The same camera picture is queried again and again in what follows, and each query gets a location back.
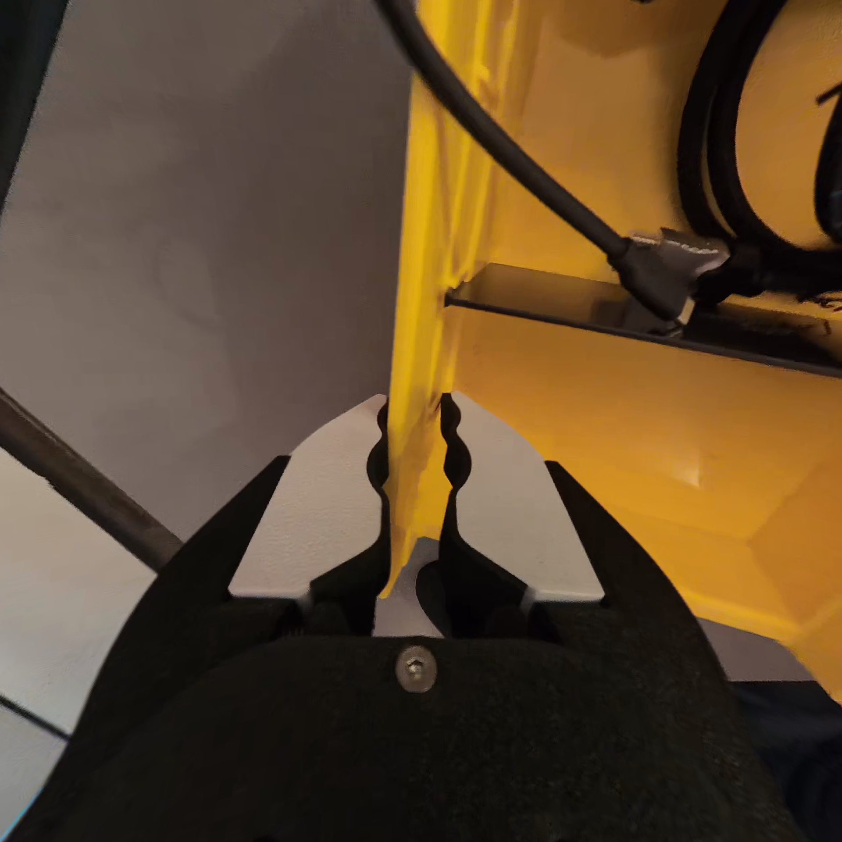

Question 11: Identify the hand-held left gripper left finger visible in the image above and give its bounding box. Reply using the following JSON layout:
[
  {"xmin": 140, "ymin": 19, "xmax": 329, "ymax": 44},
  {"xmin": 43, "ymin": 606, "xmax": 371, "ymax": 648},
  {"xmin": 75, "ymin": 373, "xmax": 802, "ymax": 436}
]
[{"xmin": 229, "ymin": 392, "xmax": 393, "ymax": 602}]

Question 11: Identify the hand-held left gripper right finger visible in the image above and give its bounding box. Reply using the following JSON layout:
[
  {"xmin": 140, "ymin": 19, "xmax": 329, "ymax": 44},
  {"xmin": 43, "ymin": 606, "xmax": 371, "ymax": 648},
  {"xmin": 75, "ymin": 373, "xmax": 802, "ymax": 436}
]
[{"xmin": 439, "ymin": 391, "xmax": 607, "ymax": 605}]

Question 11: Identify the yellow plastic bin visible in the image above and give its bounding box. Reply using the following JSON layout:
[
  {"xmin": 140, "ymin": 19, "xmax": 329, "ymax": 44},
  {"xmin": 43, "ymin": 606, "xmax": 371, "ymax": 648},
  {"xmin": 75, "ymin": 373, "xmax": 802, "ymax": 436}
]
[{"xmin": 379, "ymin": 0, "xmax": 842, "ymax": 705}]

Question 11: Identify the black cable with silver plug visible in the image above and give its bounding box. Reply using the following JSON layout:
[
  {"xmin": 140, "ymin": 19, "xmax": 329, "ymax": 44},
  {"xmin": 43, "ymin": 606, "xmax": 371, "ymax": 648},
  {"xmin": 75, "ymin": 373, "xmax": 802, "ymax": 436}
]
[{"xmin": 375, "ymin": 0, "xmax": 842, "ymax": 332}]

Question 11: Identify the dark bin divider panel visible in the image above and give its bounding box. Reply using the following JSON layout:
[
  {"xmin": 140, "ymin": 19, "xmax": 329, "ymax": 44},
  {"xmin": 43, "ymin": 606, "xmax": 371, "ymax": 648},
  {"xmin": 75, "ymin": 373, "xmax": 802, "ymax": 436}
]
[{"xmin": 444, "ymin": 262, "xmax": 842, "ymax": 380}]

